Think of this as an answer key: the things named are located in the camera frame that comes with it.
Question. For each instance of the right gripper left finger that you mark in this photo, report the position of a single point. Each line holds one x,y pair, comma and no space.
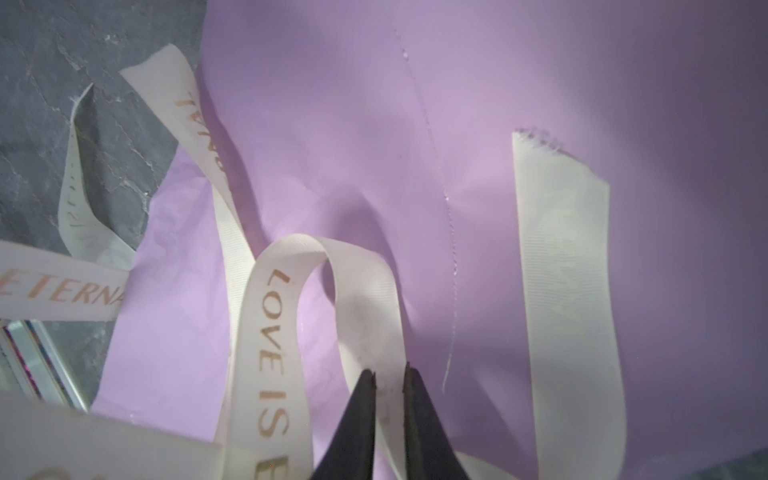
350,455

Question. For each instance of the cream printed ribbon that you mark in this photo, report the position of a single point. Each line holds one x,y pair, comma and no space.
264,429

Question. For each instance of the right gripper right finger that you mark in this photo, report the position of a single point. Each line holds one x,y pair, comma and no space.
429,454

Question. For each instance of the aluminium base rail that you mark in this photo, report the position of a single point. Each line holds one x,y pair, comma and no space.
32,366

